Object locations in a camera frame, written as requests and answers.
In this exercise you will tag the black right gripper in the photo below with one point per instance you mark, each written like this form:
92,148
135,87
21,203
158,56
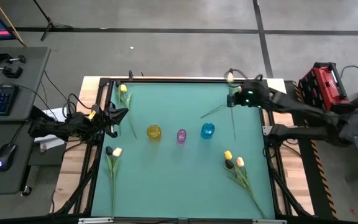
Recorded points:
255,95

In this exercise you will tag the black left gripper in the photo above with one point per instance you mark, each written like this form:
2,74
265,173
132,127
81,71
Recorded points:
99,124

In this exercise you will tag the white artificial tulip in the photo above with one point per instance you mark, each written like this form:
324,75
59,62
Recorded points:
117,152

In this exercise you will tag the peach artificial tulip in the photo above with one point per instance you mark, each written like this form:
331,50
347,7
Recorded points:
240,161

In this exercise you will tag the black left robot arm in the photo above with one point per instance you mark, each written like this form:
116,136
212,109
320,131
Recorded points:
51,128

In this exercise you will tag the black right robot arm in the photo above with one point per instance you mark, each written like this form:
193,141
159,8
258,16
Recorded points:
303,132

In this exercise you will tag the blue glass vase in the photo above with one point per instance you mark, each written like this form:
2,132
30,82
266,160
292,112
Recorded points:
207,130

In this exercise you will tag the yellow glass vase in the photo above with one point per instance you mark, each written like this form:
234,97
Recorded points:
154,131

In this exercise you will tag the purple glass vase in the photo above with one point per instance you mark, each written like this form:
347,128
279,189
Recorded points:
181,136

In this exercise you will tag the yellow tape tag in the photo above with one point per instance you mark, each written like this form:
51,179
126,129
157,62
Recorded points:
92,115

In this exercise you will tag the white papers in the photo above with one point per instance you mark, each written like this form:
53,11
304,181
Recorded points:
57,114

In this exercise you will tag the teal table mat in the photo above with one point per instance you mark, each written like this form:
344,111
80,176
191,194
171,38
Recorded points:
182,180

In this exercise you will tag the red black equipment case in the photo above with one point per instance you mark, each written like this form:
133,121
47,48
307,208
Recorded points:
322,87

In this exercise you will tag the grey keyboard desk top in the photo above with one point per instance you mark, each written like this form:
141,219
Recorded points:
26,93

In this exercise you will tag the black tripod stand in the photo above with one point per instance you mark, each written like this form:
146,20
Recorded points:
51,24

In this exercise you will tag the black c-clamp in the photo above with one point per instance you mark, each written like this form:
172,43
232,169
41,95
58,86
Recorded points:
11,73
2,57

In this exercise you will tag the black caster wheel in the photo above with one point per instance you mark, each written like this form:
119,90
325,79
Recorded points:
26,190

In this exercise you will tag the black computer mouse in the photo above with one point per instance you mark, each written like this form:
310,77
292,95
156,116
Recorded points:
6,155

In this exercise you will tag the black yellow hazard strip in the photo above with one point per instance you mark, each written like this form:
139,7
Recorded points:
323,180

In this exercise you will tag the yellow diagonal pole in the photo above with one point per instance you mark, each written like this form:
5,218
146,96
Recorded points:
8,21

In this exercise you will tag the black frame clip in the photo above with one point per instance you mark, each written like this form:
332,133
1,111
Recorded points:
131,75

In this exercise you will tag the black metal table frame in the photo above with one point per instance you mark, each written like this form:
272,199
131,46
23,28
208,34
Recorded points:
89,199

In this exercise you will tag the silver frame bracket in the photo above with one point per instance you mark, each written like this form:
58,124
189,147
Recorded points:
95,220
269,221

